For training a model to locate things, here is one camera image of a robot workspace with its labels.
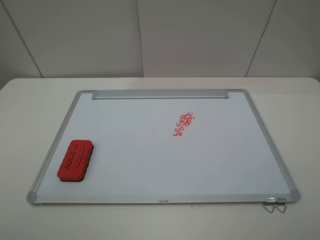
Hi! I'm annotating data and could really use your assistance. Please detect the red whiteboard eraser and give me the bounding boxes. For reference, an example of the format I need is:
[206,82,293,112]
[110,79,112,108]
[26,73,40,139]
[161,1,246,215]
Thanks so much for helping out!
[57,139,94,182]

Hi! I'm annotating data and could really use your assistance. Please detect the grey framed whiteboard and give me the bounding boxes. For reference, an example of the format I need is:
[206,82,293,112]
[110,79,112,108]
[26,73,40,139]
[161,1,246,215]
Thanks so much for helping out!
[26,89,301,205]

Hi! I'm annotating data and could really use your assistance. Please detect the metal binder clip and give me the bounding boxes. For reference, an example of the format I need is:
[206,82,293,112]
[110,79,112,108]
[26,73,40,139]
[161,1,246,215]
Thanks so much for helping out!
[262,197,276,214]

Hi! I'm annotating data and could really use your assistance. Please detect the grey binder clip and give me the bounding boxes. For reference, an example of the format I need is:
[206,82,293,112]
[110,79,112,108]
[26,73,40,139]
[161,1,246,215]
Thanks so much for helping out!
[273,197,287,214]

